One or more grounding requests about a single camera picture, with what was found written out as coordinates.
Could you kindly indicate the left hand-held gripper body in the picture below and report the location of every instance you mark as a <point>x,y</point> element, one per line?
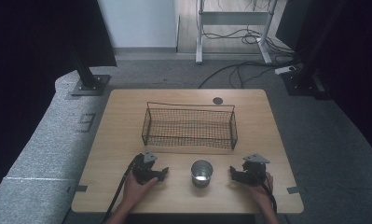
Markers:
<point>144,169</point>

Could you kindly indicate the black metal stand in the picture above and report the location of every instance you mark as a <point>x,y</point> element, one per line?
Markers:
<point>89,81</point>
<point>305,82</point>

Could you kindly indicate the grey tape piece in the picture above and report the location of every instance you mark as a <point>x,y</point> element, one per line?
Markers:
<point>293,189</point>
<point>81,188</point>

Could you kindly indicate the white desk frame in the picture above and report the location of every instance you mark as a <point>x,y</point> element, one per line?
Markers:
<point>233,18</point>

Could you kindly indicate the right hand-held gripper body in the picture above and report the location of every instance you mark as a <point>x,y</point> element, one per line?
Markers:
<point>254,172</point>

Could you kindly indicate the black curtain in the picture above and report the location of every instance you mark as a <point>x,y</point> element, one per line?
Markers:
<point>351,62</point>
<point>40,46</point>

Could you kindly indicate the white power strip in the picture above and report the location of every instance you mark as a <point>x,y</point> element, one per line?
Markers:
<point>285,69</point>

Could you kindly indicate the silver metal cup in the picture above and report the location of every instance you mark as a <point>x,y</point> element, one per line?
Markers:
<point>201,174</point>

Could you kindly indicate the person's left hand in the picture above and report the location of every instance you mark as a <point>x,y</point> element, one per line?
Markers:
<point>136,189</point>

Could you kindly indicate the round dark table grommet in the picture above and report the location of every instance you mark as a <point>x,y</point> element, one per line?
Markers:
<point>217,100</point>

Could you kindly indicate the person's right hand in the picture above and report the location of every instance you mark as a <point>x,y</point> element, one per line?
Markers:
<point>263,194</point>

